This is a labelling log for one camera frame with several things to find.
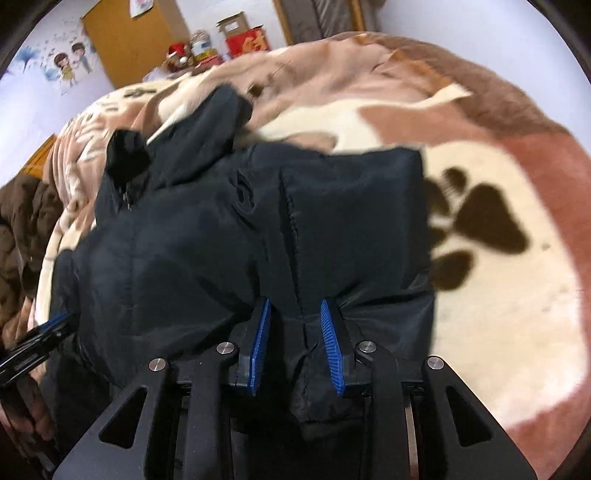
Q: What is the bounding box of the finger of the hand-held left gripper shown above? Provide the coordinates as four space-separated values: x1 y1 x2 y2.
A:
0 339 54 386
14 312 72 349

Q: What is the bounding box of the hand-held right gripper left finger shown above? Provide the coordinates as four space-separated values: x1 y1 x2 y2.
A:
52 296 273 480

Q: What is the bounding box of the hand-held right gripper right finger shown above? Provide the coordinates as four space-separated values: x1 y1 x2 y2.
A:
320 298 539 480

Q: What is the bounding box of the black padded jacket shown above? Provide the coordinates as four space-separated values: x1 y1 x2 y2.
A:
48 84 437 437

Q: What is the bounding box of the brown quilted cloth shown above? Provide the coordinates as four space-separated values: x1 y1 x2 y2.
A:
0 175 63 333

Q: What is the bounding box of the paw print fleece blanket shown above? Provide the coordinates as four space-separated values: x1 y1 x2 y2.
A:
28 30 591 480

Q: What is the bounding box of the orange wooden furniture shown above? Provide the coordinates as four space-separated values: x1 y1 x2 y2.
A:
18 134 58 178

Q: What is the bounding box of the yellow wooden wardrobe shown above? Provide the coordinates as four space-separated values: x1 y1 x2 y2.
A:
81 0 192 88

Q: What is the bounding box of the plush toy with red hat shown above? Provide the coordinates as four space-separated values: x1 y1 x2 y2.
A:
165 42 195 71

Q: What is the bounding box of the red gift box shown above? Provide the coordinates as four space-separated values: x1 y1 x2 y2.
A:
225 28 271 58

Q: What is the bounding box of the white plastic jar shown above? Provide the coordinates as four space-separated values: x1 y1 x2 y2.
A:
191 30 215 60

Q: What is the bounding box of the cardboard box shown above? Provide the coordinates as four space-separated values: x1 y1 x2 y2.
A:
216 13 252 42

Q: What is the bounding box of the wooden bed headboard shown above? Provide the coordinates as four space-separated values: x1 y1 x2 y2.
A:
272 0 370 45

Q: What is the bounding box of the paper sheet on door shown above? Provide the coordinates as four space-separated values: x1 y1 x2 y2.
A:
129 0 160 19

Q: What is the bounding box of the cartoon wall poster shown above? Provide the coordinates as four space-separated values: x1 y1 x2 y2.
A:
9 32 98 93

